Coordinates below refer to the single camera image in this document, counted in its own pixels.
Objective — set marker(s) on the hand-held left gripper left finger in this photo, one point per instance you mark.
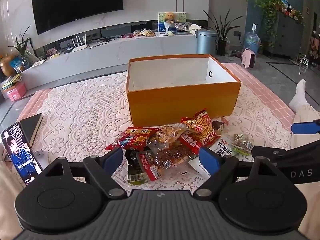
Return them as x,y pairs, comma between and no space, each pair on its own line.
113,156

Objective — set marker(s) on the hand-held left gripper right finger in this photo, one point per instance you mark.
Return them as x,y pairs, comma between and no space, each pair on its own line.
208,158

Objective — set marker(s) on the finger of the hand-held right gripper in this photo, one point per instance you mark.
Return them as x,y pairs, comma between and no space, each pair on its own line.
301,128
267,152

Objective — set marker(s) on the white snack packet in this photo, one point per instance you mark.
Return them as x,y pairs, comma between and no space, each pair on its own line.
223,147

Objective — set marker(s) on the red chip packet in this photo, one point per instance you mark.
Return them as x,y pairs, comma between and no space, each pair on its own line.
132,138

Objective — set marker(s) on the dark green packet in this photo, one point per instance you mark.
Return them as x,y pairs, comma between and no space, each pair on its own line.
133,172

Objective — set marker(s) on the red packet with white print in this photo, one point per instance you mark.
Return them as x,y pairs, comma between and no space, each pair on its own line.
188,142

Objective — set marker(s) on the small clear green packet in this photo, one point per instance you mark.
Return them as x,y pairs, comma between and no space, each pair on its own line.
241,148

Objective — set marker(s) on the small clear olive packet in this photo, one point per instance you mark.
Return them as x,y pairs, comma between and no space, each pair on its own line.
239,138

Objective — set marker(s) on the red yellow stick snack packet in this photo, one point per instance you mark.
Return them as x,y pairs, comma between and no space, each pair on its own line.
202,127

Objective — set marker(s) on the dark brown packet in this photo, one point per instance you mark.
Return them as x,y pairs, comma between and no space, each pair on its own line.
220,123

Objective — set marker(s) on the clear red label meat packet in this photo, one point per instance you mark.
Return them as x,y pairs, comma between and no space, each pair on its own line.
162,162

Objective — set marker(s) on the clear packet of brown snacks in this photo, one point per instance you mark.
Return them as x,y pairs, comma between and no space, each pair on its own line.
167,133

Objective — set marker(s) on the orange cardboard box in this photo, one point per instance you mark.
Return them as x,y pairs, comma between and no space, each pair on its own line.
180,105

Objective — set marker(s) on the person's right leg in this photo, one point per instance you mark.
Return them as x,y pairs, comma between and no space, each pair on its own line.
303,112

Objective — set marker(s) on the pink grid mat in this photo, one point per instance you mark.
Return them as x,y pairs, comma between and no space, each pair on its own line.
262,90

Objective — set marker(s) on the white lace tablecloth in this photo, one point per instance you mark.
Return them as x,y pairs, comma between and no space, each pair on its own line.
82,110

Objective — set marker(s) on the white step stool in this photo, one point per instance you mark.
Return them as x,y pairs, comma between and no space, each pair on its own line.
304,62

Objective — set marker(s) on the pink heater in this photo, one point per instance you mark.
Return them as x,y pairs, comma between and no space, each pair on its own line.
248,58

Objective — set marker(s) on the black book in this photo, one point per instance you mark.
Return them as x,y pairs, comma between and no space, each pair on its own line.
30,127

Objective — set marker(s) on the smartphone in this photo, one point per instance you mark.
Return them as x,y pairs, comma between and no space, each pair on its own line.
20,152

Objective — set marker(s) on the dark grey cabinet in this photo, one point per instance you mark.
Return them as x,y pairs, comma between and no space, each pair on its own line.
287,35

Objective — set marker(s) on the blue water jug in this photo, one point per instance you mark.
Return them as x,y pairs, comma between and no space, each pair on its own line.
252,41

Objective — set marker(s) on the white marble television console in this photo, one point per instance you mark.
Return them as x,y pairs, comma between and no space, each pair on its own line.
112,52

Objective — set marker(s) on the potted long leaf plant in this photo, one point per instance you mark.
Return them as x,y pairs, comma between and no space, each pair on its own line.
221,46

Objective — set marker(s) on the white router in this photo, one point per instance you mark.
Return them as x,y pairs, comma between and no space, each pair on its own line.
80,47

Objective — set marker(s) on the grey trash can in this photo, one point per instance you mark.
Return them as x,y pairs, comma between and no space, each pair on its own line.
206,42

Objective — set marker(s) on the pink storage box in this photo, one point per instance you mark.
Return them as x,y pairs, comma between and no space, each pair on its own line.
16,92

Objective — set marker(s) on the bushy green vine plant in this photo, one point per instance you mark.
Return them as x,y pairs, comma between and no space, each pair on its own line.
268,7

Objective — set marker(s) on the yellow snack bags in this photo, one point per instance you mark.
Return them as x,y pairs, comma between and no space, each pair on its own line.
145,32

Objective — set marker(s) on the golden gourd vase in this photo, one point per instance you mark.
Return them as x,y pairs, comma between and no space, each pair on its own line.
7,66

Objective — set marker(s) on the green plant in glass vase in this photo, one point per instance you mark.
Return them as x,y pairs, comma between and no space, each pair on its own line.
22,46

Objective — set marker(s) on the green picture board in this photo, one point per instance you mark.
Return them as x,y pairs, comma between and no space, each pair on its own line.
181,17

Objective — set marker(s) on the brown teddy bear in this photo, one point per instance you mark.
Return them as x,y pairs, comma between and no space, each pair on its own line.
170,17

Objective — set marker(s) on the black television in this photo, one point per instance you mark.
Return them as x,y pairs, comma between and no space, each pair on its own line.
75,5

